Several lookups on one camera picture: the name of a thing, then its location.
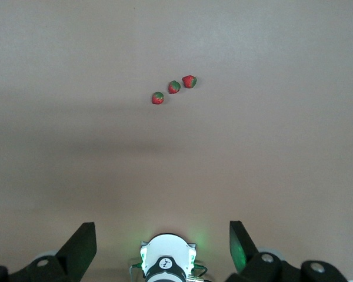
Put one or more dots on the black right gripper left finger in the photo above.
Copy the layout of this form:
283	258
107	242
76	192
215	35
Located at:
79	249

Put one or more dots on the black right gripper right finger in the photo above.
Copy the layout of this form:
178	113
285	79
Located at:
261	264

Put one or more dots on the red strawberry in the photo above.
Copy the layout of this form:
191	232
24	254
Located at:
189	82
158	98
174	87

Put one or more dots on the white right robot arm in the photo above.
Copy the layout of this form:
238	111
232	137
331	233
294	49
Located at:
167	249

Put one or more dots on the brown table cover mat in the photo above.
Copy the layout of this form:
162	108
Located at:
76	88

